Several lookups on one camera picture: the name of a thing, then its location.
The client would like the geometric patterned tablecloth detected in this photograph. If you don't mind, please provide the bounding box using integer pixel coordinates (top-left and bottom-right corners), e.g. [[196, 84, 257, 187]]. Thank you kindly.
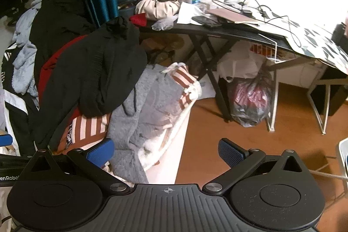
[[261, 10, 348, 72]]

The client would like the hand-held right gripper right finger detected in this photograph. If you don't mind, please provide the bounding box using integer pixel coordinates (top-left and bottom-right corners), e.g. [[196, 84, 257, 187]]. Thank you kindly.
[[202, 138, 312, 194]]

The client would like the black knit sweater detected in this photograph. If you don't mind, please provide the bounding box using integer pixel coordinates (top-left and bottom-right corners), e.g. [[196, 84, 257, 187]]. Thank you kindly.
[[35, 17, 149, 150]]

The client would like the black white printed jacket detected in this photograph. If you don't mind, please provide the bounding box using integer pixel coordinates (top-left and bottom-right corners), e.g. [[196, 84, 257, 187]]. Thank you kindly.
[[0, 44, 38, 156]]

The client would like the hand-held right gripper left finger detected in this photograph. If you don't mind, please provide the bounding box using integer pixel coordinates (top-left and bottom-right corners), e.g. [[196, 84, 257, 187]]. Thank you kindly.
[[23, 138, 131, 194]]

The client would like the black smartphone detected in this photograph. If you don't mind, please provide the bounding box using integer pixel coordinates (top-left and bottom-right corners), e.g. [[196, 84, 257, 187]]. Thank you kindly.
[[191, 15, 222, 28]]

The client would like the red fleece garment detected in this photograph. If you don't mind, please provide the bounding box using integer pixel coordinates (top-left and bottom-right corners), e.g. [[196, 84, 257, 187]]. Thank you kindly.
[[37, 36, 91, 117]]

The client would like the white plastic bag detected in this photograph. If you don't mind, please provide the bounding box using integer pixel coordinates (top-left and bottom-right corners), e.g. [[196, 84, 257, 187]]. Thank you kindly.
[[217, 47, 268, 83]]

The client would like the brown cardboard box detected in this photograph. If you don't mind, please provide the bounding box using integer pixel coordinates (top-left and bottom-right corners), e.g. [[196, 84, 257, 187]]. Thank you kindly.
[[140, 35, 196, 72]]

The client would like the white paper sheet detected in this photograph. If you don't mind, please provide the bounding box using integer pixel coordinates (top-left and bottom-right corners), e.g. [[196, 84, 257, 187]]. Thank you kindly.
[[196, 76, 218, 99], [177, 2, 210, 24]]

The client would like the white plastic stool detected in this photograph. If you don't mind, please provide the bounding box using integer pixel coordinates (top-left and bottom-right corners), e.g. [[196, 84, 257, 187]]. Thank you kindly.
[[334, 138, 348, 181]]

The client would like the grey fleece garment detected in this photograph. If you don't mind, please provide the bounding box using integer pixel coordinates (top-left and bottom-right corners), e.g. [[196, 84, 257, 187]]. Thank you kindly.
[[106, 65, 191, 184]]

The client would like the small red cloth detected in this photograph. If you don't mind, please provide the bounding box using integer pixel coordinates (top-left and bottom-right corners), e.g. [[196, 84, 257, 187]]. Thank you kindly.
[[129, 13, 149, 27]]

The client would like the light blue fleece garment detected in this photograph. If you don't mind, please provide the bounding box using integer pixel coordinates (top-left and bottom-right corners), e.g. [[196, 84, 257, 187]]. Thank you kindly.
[[11, 0, 71, 98]]

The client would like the pink flat notebook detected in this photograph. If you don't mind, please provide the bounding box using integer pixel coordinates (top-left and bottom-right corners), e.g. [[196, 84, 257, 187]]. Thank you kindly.
[[205, 8, 261, 24]]

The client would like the black folding desk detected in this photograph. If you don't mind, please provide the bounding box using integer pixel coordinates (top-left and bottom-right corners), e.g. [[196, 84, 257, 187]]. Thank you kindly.
[[134, 13, 298, 124]]

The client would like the black storage box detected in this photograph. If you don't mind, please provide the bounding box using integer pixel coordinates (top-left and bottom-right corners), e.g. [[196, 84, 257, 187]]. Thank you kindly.
[[310, 77, 348, 117]]

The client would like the clear plastic bag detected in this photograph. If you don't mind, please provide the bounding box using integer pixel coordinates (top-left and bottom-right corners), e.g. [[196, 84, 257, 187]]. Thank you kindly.
[[151, 16, 178, 31]]

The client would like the clear bag of clothes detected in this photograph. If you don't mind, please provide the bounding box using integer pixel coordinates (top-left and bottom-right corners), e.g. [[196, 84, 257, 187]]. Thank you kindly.
[[228, 69, 275, 128]]

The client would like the white metal table frame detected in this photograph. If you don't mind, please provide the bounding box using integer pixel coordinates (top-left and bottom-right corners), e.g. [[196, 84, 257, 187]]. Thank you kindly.
[[266, 58, 348, 135]]

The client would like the beige fabric bag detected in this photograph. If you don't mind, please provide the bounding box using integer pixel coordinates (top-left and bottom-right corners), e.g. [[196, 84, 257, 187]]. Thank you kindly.
[[134, 0, 181, 21]]

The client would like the orange printed box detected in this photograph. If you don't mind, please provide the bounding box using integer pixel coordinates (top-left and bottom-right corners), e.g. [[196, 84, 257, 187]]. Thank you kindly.
[[250, 43, 275, 58]]

